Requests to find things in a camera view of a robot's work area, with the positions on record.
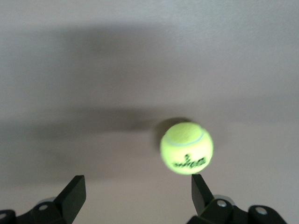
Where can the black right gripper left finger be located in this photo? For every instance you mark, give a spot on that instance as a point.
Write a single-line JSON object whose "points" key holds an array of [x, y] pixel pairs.
{"points": [[72, 198]]}

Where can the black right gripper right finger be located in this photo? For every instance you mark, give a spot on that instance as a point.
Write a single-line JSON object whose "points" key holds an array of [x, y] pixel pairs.
{"points": [[203, 200]]}

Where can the yellow Wilson tennis ball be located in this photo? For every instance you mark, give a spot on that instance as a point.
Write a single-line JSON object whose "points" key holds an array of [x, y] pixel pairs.
{"points": [[187, 149]]}

